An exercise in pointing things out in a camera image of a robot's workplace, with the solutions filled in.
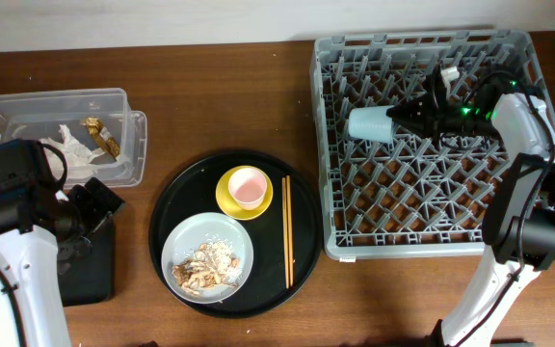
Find black rectangular bin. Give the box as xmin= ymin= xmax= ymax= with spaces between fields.
xmin=58 ymin=219 xmax=116 ymax=307

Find gold foil wrapper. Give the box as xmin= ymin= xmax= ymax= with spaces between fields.
xmin=80 ymin=118 xmax=120 ymax=159

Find food scraps on plate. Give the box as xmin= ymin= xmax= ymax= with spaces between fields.
xmin=172 ymin=240 xmax=242 ymax=297

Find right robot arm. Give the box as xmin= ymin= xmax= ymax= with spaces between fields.
xmin=386 ymin=70 xmax=555 ymax=346

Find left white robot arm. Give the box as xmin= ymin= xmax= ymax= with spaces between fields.
xmin=0 ymin=140 xmax=124 ymax=346

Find right wooden chopstick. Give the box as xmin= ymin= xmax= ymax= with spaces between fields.
xmin=285 ymin=175 xmax=295 ymax=287

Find pink cup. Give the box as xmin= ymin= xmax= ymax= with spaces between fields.
xmin=227 ymin=167 xmax=268 ymax=210

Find white napkin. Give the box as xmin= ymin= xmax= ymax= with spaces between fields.
xmin=40 ymin=124 xmax=105 ymax=179

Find blue cup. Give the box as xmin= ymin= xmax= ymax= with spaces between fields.
xmin=347 ymin=106 xmax=393 ymax=144

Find round black tray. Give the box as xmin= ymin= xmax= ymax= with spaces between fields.
xmin=148 ymin=150 xmax=322 ymax=318

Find clear plastic bin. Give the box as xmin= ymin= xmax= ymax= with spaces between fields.
xmin=0 ymin=88 xmax=147 ymax=189

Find left wooden chopstick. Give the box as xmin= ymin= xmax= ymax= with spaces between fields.
xmin=281 ymin=177 xmax=290 ymax=290

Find grey dishwasher rack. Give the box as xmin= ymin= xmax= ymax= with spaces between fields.
xmin=310 ymin=31 xmax=544 ymax=261

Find grey plate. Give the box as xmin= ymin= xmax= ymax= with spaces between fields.
xmin=161 ymin=212 xmax=254 ymax=305

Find wooden chopstick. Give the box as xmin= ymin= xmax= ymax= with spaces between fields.
xmin=281 ymin=177 xmax=290 ymax=290
xmin=285 ymin=175 xmax=295 ymax=287

